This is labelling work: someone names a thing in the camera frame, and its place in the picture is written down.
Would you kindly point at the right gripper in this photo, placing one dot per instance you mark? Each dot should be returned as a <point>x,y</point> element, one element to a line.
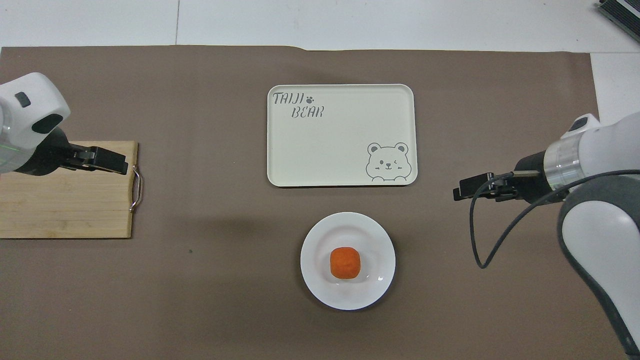
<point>531,177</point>

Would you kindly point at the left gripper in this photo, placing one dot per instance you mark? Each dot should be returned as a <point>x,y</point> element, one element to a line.
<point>47,155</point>

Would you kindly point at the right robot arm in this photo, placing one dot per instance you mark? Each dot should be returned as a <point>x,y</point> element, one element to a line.
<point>597,235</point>

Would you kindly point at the orange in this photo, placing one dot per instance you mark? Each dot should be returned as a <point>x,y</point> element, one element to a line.
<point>345,262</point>

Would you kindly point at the white round plate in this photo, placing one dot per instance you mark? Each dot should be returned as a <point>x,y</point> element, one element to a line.
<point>320,280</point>

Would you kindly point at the cream tray with bear print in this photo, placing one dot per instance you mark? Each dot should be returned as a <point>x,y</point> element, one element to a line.
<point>330,145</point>

